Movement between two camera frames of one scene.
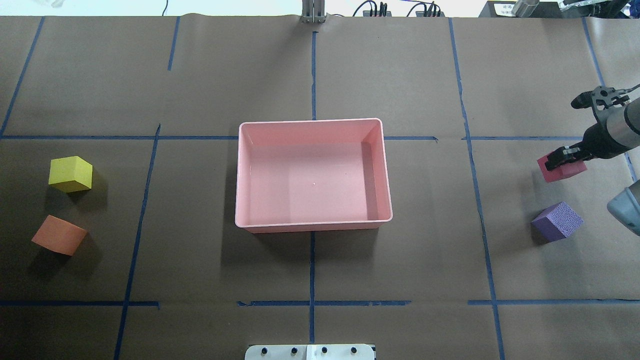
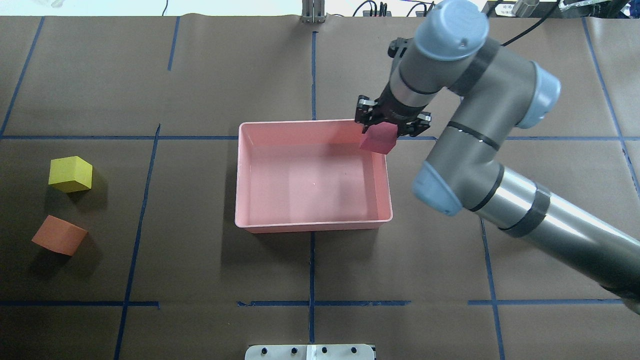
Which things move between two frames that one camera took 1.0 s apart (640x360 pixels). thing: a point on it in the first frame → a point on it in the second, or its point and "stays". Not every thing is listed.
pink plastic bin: (311, 175) stays
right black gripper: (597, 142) → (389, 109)
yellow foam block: (71, 174) stays
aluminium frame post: (313, 11) stays
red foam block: (562, 171) → (381, 137)
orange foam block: (60, 234) stays
